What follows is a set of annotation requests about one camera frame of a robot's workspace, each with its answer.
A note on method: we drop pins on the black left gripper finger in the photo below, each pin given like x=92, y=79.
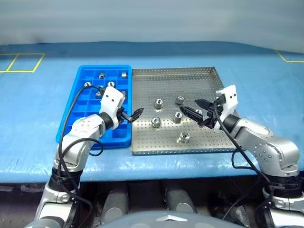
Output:
x=137, y=113
x=126, y=115

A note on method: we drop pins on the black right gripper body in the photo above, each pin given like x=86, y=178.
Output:
x=212, y=116

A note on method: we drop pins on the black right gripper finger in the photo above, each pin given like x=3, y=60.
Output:
x=203, y=104
x=192, y=114

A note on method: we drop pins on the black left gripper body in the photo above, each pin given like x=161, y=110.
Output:
x=120, y=115

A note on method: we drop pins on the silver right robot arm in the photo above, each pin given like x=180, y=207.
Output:
x=268, y=147

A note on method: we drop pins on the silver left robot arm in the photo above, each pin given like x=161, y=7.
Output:
x=83, y=133

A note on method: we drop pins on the blue compartment tray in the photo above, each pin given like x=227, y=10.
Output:
x=80, y=107

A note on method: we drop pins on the perforated metal tray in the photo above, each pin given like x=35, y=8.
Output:
x=166, y=85

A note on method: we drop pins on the grey rounded shape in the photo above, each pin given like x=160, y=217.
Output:
x=116, y=202
x=179, y=199

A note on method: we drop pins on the grey robot torso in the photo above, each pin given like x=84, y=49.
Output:
x=166, y=219

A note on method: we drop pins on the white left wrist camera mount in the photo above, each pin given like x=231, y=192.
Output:
x=111, y=99

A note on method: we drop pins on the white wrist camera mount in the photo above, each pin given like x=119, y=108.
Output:
x=111, y=99
x=230, y=98

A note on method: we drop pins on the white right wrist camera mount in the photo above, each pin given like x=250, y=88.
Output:
x=230, y=98

